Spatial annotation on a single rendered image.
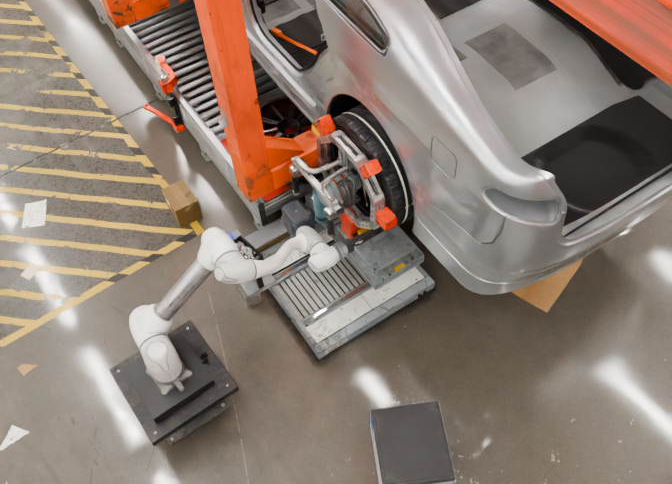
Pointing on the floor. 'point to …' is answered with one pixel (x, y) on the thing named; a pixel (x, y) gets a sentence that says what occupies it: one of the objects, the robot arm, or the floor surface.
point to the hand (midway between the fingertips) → (376, 229)
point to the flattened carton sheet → (549, 290)
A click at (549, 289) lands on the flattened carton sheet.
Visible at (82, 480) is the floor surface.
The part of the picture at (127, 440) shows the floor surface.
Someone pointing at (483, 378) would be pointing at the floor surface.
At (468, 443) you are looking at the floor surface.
